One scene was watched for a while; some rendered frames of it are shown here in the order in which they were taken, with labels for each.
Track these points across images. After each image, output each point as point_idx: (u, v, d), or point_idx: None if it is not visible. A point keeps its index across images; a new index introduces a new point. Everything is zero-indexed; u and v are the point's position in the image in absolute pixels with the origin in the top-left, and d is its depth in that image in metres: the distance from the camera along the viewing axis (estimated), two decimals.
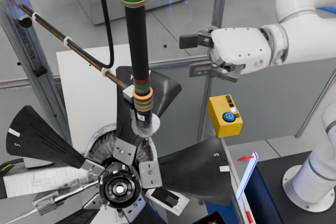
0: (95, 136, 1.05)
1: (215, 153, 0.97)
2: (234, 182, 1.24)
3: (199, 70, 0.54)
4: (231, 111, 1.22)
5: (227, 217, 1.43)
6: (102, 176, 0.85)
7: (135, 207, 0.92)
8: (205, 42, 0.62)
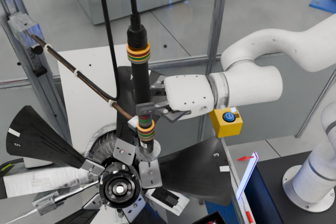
0: (95, 136, 1.05)
1: (215, 153, 0.97)
2: (234, 182, 1.24)
3: (144, 110, 0.63)
4: (231, 111, 1.22)
5: (227, 217, 1.43)
6: (102, 176, 0.85)
7: (135, 207, 0.92)
8: (158, 92, 0.68)
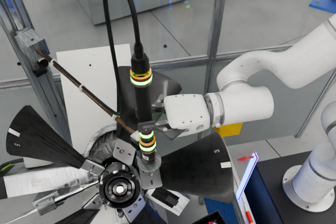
0: (95, 136, 1.05)
1: (216, 149, 0.95)
2: (234, 182, 1.24)
3: (145, 128, 0.68)
4: None
5: (227, 217, 1.43)
6: (102, 176, 0.85)
7: (135, 207, 0.92)
8: (158, 110, 0.73)
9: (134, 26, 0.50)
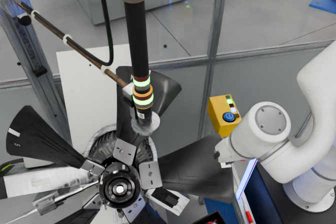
0: (95, 136, 1.05)
1: None
2: (234, 182, 1.24)
3: None
4: (231, 111, 1.22)
5: (227, 217, 1.43)
6: (102, 176, 0.85)
7: (135, 207, 0.92)
8: None
9: None
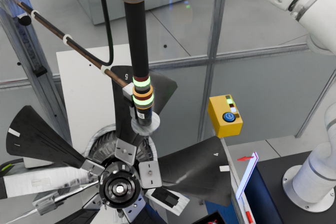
0: (95, 136, 1.05)
1: None
2: (234, 182, 1.24)
3: None
4: (231, 111, 1.22)
5: (227, 217, 1.43)
6: (124, 167, 0.86)
7: (96, 203, 0.90)
8: None
9: None
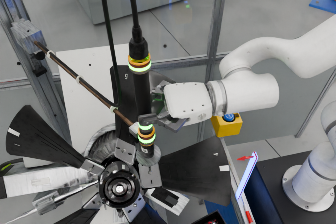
0: (95, 136, 1.05)
1: None
2: (234, 182, 1.24)
3: (147, 121, 0.64)
4: None
5: (227, 217, 1.43)
6: (124, 167, 0.86)
7: (96, 203, 0.90)
8: (159, 97, 0.71)
9: (132, 7, 0.47)
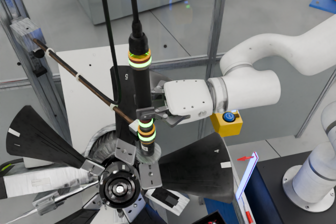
0: (95, 136, 1.05)
1: None
2: (234, 182, 1.24)
3: (144, 115, 0.64)
4: (231, 111, 1.22)
5: (227, 217, 1.43)
6: (124, 167, 0.86)
7: (96, 203, 0.90)
8: (158, 97, 0.70)
9: (132, 1, 0.46)
